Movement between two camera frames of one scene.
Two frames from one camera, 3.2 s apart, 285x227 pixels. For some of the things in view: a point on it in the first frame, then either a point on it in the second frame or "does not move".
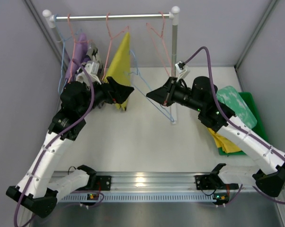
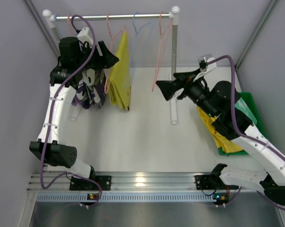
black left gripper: x=111 y=90 → x=101 y=56
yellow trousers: x=220 y=142 does not move
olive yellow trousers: x=120 y=67 does not move
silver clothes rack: x=49 y=20 does not move
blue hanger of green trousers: x=172 y=119 → x=139 y=43
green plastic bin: x=248 y=100 does not move
